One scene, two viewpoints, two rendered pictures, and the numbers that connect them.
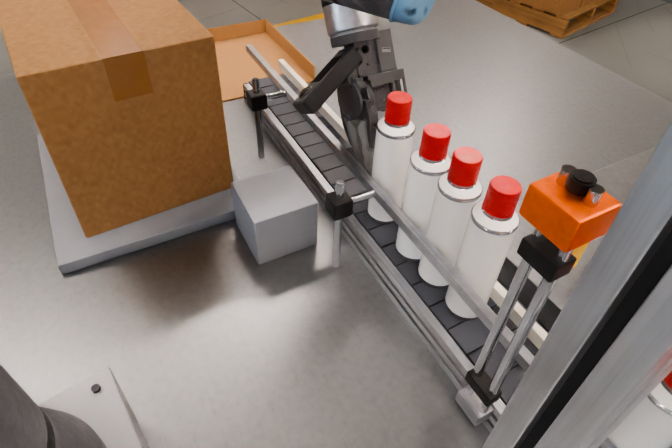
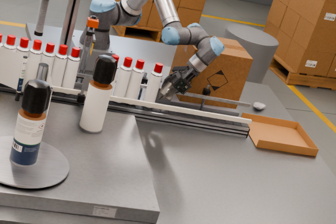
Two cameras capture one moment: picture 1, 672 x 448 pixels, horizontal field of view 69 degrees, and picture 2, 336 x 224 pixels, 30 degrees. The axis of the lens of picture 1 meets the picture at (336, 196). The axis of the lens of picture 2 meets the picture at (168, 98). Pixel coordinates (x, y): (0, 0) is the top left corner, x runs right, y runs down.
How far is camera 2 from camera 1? 2.83 m
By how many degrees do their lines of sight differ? 84
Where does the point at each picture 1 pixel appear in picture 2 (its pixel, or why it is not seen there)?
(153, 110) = (184, 57)
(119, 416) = (104, 51)
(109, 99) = (183, 47)
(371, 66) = (184, 74)
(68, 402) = (110, 50)
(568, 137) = (180, 182)
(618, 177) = (136, 152)
